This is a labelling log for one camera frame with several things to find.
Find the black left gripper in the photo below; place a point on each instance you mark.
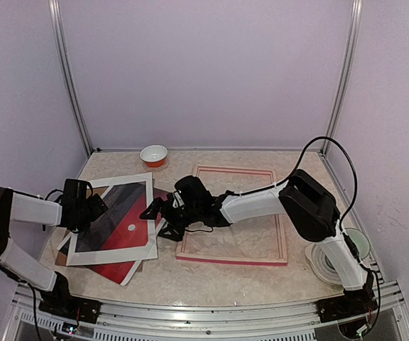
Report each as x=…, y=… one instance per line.
x=98, y=204

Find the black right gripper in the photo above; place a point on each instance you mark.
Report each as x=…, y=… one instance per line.
x=176, y=232

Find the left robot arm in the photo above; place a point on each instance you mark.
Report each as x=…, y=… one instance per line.
x=19, y=208

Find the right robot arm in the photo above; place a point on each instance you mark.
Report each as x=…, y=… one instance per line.
x=310, y=207

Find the red dark sunset photo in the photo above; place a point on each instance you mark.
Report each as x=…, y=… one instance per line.
x=119, y=231

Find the white mat board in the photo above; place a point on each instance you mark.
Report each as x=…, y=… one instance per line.
x=103, y=186

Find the brown cardboard backing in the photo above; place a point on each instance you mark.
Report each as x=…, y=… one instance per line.
x=62, y=257

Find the orange white bowl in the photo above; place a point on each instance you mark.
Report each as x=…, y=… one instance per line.
x=154, y=156

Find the white swirl plate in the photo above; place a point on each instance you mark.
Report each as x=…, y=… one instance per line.
x=323, y=263

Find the green ceramic bowl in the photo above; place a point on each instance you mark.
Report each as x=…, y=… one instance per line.
x=361, y=241

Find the pink wooden picture frame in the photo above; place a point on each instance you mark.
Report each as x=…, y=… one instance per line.
x=256, y=242

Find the aluminium front rail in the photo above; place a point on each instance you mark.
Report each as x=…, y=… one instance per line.
x=135, y=321

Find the left aluminium corner post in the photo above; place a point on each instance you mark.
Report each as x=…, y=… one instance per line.
x=61, y=46

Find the aluminium corner post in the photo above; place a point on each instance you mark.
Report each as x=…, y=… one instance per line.
x=61, y=46
x=349, y=53

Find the right aluminium corner post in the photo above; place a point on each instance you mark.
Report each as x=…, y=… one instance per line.
x=349, y=53

